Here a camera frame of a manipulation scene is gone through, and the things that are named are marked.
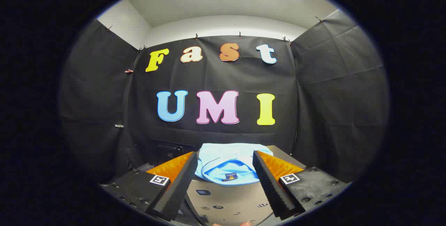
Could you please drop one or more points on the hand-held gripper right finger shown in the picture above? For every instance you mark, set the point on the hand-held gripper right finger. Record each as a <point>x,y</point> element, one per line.
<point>270,187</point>

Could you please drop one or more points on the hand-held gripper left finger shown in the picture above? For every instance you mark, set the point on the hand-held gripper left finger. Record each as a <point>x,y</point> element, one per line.
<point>177,187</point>

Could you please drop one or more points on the light blue shirt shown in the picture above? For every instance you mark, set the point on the light blue shirt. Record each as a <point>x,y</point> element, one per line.
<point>226,163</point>

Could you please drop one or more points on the black backdrop cloth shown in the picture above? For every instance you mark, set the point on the black backdrop cloth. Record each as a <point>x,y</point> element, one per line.
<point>226,76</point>

